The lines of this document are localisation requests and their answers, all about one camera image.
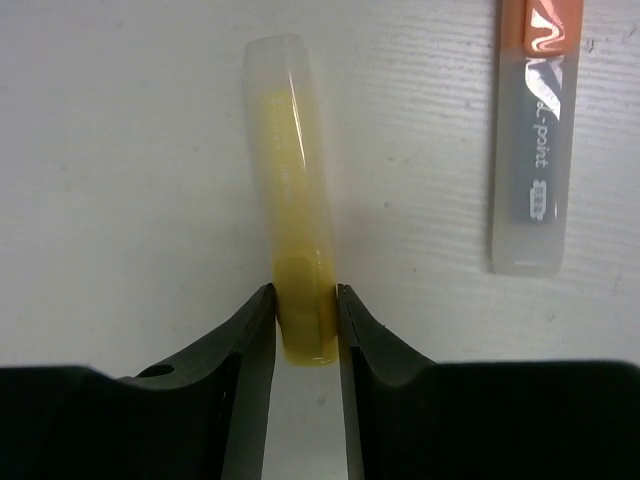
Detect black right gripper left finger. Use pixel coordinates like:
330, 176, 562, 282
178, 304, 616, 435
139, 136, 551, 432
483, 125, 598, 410
1, 285, 276, 479

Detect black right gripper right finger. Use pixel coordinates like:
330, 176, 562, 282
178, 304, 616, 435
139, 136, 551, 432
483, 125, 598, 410
337, 285, 639, 479

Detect orange highlighter pen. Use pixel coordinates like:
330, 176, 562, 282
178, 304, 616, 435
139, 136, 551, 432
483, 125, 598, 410
491, 0, 584, 276

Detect yellow highlighter pen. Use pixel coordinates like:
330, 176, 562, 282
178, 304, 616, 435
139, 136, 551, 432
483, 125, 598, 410
243, 34, 337, 366

